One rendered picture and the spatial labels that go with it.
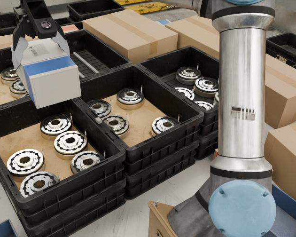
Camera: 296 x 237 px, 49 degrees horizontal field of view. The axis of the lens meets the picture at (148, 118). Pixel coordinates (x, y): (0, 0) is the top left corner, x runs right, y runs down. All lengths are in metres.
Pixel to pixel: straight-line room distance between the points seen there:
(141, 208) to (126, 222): 0.07
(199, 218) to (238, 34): 0.41
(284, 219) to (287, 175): 0.14
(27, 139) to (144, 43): 0.70
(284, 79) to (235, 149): 0.88
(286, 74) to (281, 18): 2.83
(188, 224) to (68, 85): 0.45
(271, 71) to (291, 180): 0.54
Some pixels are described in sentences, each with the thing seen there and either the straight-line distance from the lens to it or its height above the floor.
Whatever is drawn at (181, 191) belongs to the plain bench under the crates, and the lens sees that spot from 1.12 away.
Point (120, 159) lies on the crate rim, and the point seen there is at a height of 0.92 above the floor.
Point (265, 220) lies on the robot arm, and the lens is 0.63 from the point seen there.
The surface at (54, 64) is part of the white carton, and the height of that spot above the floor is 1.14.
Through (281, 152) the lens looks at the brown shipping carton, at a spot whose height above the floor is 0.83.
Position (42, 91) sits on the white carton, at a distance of 0.86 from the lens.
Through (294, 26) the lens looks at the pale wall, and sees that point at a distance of 4.22.
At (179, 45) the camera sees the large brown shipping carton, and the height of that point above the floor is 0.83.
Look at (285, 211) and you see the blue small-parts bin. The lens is 1.15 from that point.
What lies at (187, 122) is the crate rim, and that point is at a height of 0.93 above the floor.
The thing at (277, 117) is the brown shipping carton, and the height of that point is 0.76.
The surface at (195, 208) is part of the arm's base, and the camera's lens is 0.79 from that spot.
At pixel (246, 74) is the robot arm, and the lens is 0.62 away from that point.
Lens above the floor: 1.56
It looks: 38 degrees down
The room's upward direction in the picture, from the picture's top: 2 degrees clockwise
